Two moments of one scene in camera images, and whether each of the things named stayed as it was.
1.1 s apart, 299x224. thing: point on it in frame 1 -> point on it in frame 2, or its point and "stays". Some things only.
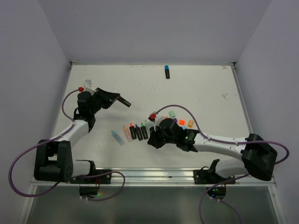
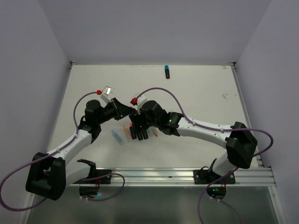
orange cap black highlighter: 133,131 stays
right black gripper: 153,139 -> 135,117
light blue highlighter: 116,135 stays
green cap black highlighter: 144,131 stays
